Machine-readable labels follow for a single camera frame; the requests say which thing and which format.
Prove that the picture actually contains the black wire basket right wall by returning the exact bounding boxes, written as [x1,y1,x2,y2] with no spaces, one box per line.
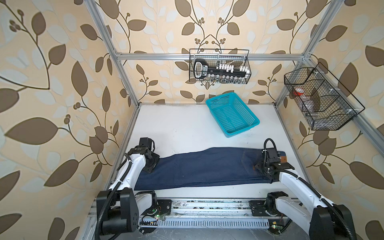
[284,62,366,131]

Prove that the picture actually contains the black handled tool in basket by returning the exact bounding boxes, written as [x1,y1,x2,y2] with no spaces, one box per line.
[193,59,209,79]

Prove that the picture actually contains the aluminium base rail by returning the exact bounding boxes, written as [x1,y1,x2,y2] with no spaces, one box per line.
[86,197,313,230]

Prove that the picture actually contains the teal plastic basket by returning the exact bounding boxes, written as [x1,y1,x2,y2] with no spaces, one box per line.
[206,93,260,138]

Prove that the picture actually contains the aluminium frame back crossbar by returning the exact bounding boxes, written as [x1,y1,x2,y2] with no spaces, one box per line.
[116,53,305,62]

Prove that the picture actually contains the aluminium frame post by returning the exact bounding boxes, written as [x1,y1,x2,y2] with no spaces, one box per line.
[85,1,140,109]

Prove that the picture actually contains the dark blue denim trousers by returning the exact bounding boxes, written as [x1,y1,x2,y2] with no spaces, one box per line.
[135,147,270,191]

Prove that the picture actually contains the black wire basket wall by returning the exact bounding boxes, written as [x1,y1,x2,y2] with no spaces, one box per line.
[189,48,252,85]
[284,62,366,131]

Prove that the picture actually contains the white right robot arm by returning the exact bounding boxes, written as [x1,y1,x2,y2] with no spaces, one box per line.
[255,138,357,240]

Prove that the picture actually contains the black wire basket back wall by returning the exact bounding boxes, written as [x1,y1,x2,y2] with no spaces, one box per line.
[189,48,252,85]

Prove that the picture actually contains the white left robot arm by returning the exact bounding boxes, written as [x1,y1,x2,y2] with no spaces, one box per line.
[94,138,160,240]

